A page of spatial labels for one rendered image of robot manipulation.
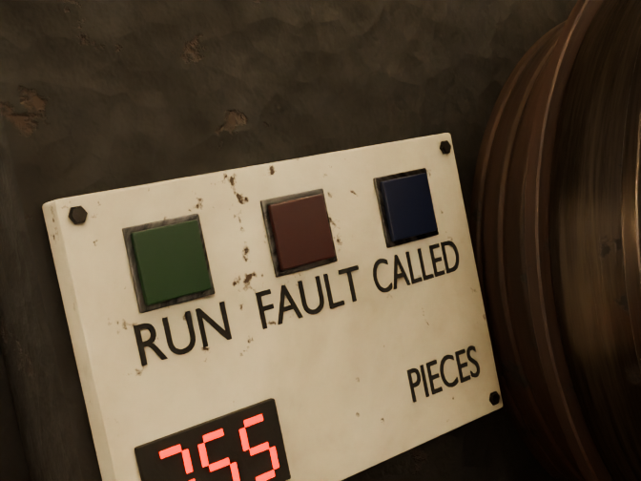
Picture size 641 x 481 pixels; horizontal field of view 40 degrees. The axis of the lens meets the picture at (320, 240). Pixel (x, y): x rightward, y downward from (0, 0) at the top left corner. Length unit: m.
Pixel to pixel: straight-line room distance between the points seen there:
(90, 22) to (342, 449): 0.26
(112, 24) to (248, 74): 0.08
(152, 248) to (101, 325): 0.04
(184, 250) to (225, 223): 0.03
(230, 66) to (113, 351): 0.17
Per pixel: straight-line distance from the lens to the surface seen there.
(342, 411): 0.50
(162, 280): 0.43
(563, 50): 0.55
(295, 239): 0.47
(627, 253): 0.47
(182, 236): 0.44
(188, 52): 0.49
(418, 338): 0.53
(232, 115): 0.49
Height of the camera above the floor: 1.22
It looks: 3 degrees down
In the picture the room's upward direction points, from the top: 12 degrees counter-clockwise
